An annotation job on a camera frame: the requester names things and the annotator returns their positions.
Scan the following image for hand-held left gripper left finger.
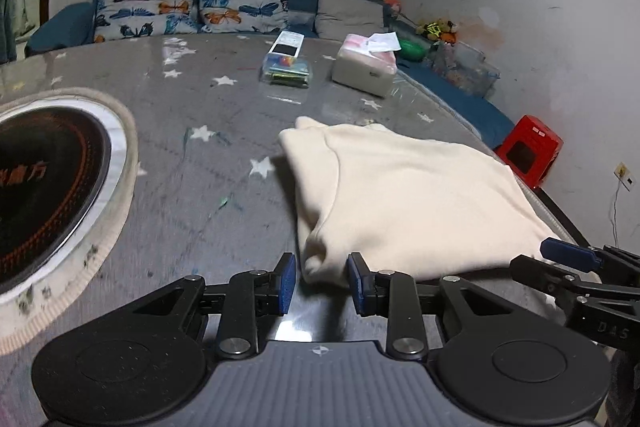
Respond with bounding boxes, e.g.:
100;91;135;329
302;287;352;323
132;253;297;356

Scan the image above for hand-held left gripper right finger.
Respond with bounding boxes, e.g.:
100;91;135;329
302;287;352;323
349;253;506;358

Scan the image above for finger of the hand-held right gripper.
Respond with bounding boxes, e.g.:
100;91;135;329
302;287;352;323
512;255;640;303
542;238;640;280

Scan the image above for cream sweatshirt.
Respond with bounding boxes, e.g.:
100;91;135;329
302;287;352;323
278;116;603;323

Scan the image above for red plastic stool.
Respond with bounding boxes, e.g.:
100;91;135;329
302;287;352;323
495;114;563;190

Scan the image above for grey star-print tablecloth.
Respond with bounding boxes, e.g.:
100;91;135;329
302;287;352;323
0;34;596;427

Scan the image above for clear box of crayons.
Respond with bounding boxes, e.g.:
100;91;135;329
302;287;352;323
259;54;313;88

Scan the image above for clear plastic storage box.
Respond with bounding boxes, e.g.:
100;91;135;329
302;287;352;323
430;41;501;98

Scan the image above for white tissue box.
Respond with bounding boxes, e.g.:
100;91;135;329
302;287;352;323
331;33;401;98

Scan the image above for white remote control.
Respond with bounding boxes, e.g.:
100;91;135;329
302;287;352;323
268;32;306;58

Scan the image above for green plastic item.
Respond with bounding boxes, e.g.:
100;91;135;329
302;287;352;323
397;38;429;62

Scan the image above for small colourful plush toys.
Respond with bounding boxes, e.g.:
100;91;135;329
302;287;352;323
417;19;458;44

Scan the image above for round black induction cooktop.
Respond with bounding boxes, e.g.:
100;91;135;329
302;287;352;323
0;99;128;305

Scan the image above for grey pillow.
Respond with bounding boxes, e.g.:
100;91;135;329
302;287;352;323
315;0;386;42

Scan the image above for square butterfly print pillow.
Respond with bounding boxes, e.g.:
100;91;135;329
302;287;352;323
196;0;292;35

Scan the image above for wide butterfly print pillow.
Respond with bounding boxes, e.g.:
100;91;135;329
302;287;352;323
93;0;201;44

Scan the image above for blue sofa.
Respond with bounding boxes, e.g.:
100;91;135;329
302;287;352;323
25;0;516;150

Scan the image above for white wall socket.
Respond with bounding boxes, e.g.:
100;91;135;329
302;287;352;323
614;163;636;188

